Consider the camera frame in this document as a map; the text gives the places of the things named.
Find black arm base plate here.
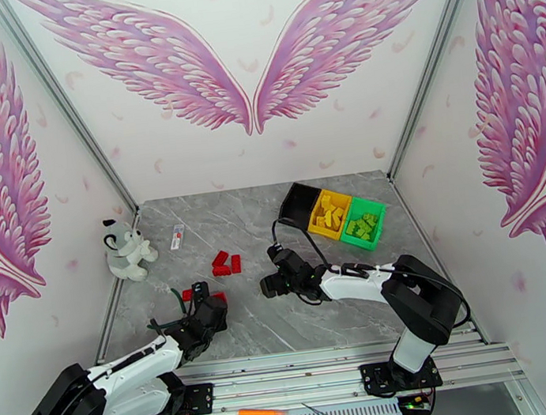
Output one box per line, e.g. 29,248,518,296
141,382,217,415
359,353,444,397

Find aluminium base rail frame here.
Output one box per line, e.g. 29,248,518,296
52,322,529,415

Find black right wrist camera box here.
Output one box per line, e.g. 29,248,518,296
266,243,291,268

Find small circuit board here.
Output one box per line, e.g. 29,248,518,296
397,390,439,415

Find green plastic bin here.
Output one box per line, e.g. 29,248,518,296
335,192,392,255

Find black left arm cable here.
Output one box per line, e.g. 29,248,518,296
22,338,180,415

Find black plastic bin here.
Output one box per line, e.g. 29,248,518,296
273,179,328,235

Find green cable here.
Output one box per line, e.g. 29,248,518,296
169,283,192,323

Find aluminium table edge rail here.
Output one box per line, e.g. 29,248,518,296
388,168,492,356
74,206,163,379

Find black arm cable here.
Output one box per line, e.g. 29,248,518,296
22,338,180,415
345,248,474,342

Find aluminium frame post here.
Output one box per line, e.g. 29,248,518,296
0,0,141,230
365,0,521,183

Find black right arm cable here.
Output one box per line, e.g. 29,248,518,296
345,248,474,342

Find black right camera cable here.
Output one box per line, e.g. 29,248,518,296
268,212,337,281

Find yellow plastic bin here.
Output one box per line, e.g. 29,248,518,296
302,185,359,244

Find grey white plush dog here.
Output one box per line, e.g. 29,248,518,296
100,213,163,287

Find orange pen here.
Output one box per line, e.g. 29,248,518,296
235,403,289,415

